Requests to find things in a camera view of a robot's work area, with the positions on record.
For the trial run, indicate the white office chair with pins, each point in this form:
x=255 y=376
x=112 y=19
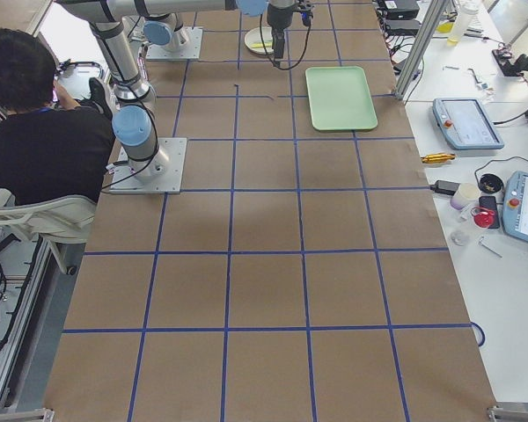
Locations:
x=66 y=220

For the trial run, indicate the aluminium frame post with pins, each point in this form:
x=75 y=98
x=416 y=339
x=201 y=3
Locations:
x=429 y=23

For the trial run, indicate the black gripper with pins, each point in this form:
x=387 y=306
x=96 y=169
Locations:
x=277 y=18

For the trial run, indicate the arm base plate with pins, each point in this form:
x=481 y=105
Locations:
x=176 y=44
x=162 y=175

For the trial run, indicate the red round object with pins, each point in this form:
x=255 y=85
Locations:
x=483 y=217

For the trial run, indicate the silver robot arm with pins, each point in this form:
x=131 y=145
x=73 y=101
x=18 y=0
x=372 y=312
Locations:
x=275 y=18
x=134 y=124

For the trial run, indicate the mint green tray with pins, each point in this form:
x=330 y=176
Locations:
x=340 y=99

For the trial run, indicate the near teach pendant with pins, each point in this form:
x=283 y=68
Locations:
x=515 y=206

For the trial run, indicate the person in black shirt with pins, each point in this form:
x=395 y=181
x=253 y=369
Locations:
x=50 y=145

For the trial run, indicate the white round plate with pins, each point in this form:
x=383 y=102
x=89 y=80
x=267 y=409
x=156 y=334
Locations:
x=258 y=35

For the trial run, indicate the teach pendant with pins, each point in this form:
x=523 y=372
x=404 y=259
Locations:
x=465 y=124
x=515 y=206

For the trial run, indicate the black power adapter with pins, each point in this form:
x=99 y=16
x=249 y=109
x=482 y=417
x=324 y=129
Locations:
x=444 y=187

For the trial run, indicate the white cup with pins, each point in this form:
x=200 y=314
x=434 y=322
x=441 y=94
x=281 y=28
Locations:
x=465 y=195

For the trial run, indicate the clear plastic bottle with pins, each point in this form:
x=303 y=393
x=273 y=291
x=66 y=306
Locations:
x=466 y=11

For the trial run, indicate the black electronics box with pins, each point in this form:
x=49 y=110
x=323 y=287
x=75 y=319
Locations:
x=401 y=27

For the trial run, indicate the gold metal cylinder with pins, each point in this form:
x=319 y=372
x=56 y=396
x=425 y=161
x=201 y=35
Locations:
x=438 y=158

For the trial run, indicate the black round dish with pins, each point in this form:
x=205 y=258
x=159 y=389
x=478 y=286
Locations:
x=490 y=183

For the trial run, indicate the black smartphone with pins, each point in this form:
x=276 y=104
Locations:
x=489 y=203

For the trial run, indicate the far teach pendant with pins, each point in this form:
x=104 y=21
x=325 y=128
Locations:
x=465 y=124

